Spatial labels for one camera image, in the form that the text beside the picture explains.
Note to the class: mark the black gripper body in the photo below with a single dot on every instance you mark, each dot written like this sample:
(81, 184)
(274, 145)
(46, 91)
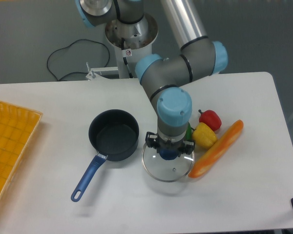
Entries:
(171, 144)

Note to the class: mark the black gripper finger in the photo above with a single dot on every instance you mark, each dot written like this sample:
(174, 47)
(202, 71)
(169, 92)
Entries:
(187, 147)
(152, 141)

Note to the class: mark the glass lid blue knob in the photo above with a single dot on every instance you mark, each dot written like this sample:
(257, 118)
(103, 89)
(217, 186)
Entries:
(166, 167)

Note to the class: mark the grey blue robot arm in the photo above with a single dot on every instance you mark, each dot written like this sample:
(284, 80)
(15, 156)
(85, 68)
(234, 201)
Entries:
(161, 78)

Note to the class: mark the green toy bell pepper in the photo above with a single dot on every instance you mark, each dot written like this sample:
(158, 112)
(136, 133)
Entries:
(188, 135)

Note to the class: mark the yellow toy bell pepper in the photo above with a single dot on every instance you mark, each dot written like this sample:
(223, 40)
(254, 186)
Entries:
(204, 136)

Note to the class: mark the orange toy baguette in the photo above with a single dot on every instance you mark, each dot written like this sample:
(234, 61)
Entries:
(212, 155)

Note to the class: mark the red toy bell pepper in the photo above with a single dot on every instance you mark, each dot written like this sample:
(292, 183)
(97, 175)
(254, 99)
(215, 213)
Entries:
(211, 119)

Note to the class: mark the yellow plastic basket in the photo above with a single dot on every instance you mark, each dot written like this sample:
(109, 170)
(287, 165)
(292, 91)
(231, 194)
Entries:
(17, 126)

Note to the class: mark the dark saucepan blue handle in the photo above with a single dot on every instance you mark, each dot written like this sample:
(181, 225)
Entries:
(114, 134)

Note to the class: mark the white metal base frame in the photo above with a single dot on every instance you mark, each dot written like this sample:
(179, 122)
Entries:
(116, 72)

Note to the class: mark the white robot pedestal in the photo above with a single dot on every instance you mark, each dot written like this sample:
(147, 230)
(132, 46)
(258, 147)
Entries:
(131, 42)

